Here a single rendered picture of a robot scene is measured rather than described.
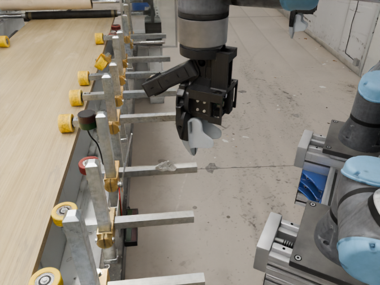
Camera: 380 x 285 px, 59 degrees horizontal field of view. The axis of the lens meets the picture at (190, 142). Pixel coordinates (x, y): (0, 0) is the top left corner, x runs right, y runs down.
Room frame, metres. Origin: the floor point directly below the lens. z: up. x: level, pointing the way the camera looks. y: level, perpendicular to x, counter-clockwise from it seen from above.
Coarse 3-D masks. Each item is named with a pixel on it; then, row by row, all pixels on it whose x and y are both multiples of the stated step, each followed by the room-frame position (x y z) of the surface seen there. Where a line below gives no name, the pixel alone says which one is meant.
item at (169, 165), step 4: (168, 160) 1.08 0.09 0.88; (160, 164) 1.05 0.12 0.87; (164, 164) 1.05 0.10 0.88; (168, 164) 1.05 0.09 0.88; (172, 164) 1.04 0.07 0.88; (156, 168) 1.03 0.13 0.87; (160, 168) 1.04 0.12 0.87; (164, 168) 1.03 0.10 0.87; (168, 168) 1.03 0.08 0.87; (172, 168) 1.04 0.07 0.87; (176, 168) 1.04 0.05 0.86
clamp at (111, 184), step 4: (116, 164) 1.06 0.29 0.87; (116, 168) 1.03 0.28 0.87; (116, 172) 1.00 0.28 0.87; (104, 176) 0.98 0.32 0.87; (116, 176) 0.98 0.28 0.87; (104, 180) 0.96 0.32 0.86; (108, 180) 0.96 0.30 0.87; (112, 180) 0.96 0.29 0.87; (116, 180) 0.97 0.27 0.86; (104, 184) 0.95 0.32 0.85; (108, 184) 0.95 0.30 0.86; (112, 184) 0.95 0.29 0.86; (116, 184) 0.95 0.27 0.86; (108, 188) 0.95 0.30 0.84; (112, 188) 0.95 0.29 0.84; (116, 188) 0.95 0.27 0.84
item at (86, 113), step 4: (80, 112) 0.99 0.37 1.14; (84, 112) 0.99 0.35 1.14; (88, 112) 0.99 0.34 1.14; (92, 112) 0.99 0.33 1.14; (80, 116) 0.96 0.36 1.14; (84, 116) 0.96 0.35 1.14; (88, 116) 0.96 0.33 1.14; (96, 128) 0.97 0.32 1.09; (88, 132) 0.98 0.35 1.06; (100, 152) 0.98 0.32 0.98
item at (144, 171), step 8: (120, 168) 1.04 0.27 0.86; (128, 168) 1.04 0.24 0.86; (136, 168) 1.04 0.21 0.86; (144, 168) 1.04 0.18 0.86; (152, 168) 1.04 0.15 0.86; (184, 168) 1.05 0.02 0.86; (192, 168) 1.05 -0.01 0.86; (120, 176) 1.02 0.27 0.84; (128, 176) 1.02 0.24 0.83; (136, 176) 1.03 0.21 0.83
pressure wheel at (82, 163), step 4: (92, 156) 1.06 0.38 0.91; (80, 160) 1.03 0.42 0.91; (84, 160) 1.04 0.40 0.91; (80, 164) 1.01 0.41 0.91; (84, 164) 1.01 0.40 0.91; (100, 164) 1.03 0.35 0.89; (80, 168) 0.99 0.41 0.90; (84, 168) 0.99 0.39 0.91; (80, 172) 1.00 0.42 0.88; (84, 172) 0.98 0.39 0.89
